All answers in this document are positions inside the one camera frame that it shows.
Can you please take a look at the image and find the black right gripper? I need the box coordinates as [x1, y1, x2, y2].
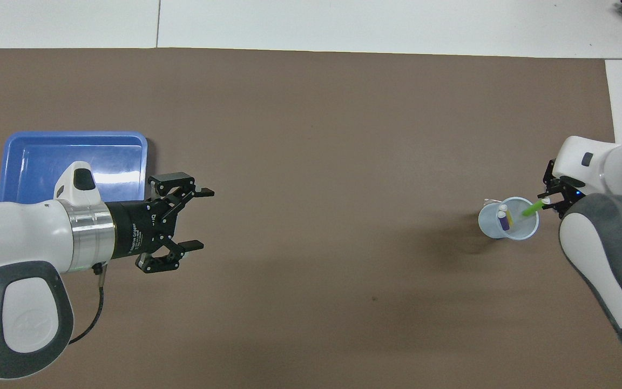
[539, 160, 587, 218]

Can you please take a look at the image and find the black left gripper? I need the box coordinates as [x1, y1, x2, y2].
[107, 172, 215, 273]

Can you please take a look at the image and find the green pen white cap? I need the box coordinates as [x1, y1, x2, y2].
[522, 198, 551, 218]

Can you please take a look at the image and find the blue plastic tray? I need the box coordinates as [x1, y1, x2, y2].
[0, 131, 148, 205]

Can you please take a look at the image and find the translucent mesh pen cup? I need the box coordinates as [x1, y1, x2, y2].
[478, 197, 540, 240]

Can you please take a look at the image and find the brown table mat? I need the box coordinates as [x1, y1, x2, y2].
[0, 48, 622, 389]

